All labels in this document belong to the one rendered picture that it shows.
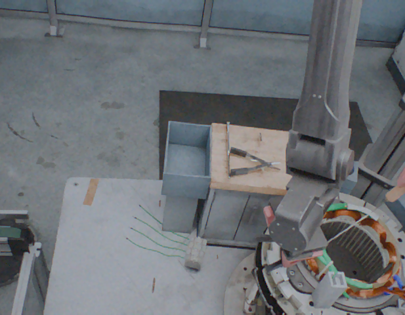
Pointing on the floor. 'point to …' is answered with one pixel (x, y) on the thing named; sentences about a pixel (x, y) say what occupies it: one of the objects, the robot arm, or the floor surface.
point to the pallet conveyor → (31, 268)
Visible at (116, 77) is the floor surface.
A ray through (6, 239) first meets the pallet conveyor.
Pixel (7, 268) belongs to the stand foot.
